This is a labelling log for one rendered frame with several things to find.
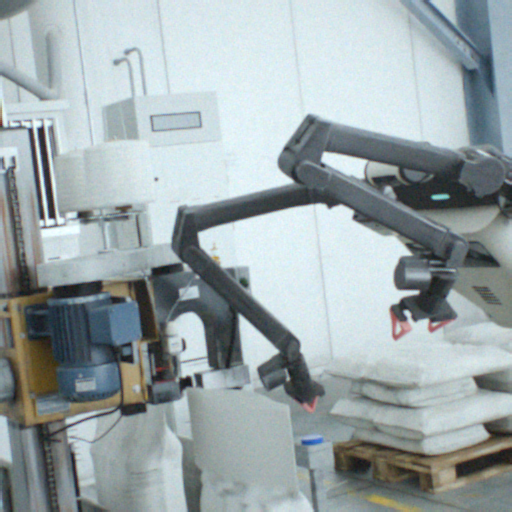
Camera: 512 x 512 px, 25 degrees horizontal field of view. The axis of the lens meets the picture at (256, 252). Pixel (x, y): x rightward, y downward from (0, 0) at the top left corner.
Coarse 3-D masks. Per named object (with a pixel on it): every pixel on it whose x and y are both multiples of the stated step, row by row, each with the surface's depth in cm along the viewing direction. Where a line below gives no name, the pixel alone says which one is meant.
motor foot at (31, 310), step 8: (32, 304) 282; (40, 304) 283; (32, 312) 282; (40, 312) 280; (32, 320) 282; (40, 320) 283; (48, 320) 279; (32, 328) 282; (40, 328) 283; (48, 328) 280; (32, 336) 282; (40, 336) 283; (48, 336) 284
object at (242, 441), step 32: (192, 416) 296; (224, 416) 272; (256, 416) 264; (288, 416) 256; (224, 448) 273; (256, 448) 265; (288, 448) 257; (224, 480) 275; (256, 480) 266; (288, 480) 259
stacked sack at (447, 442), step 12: (360, 432) 603; (372, 432) 594; (456, 432) 569; (468, 432) 572; (480, 432) 575; (384, 444) 587; (396, 444) 577; (408, 444) 568; (420, 444) 560; (432, 444) 560; (444, 444) 562; (456, 444) 564; (468, 444) 570
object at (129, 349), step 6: (114, 300) 280; (120, 300) 276; (126, 300) 273; (132, 342) 274; (126, 348) 274; (132, 348) 274; (114, 354) 275; (120, 354) 274; (126, 354) 274; (132, 354) 274; (138, 354) 274; (126, 360) 278; (132, 360) 275; (138, 360) 274
